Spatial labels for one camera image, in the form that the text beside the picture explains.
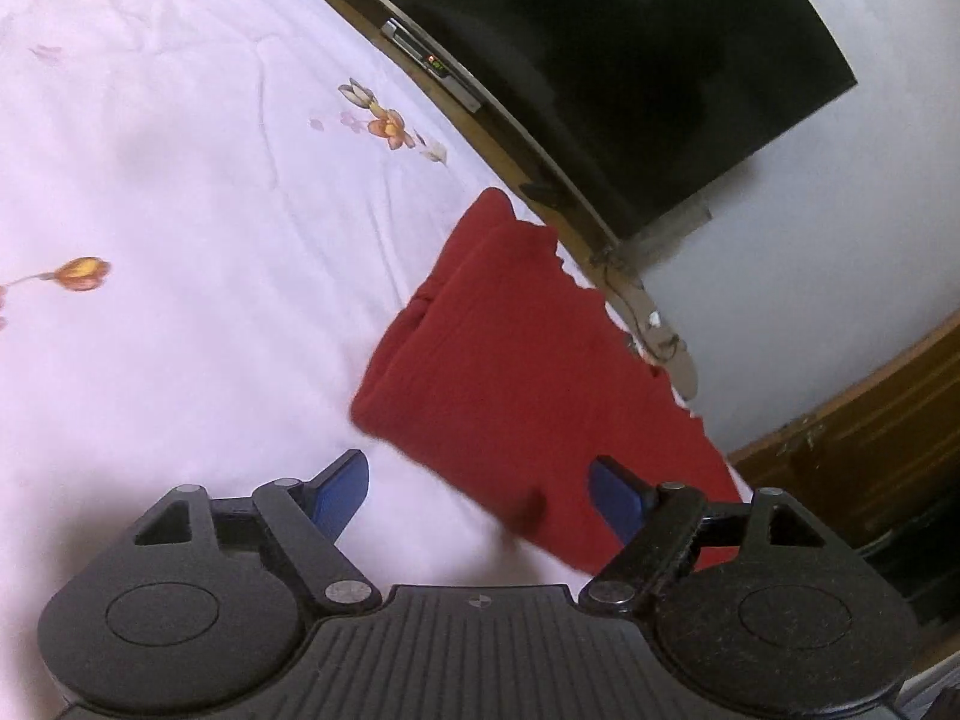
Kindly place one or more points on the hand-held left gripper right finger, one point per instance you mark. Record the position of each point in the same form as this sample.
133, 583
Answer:
619, 499

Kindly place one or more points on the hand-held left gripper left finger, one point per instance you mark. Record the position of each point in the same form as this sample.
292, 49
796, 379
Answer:
339, 495

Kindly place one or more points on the red beaded sweater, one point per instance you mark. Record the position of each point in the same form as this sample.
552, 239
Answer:
510, 360

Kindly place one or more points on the brown wooden door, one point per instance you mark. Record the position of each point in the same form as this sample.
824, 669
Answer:
870, 435

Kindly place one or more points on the clear plastic container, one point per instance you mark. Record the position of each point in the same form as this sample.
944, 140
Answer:
675, 231

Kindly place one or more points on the floral white bed sheet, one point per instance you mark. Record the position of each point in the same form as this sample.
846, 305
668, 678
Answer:
187, 202

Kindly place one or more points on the wooden television cabinet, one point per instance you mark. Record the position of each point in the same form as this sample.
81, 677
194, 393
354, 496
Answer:
491, 136

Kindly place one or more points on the silver set-top box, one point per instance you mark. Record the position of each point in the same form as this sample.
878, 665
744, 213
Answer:
431, 64

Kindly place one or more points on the black curved television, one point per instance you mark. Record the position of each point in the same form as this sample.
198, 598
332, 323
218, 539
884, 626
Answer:
637, 52

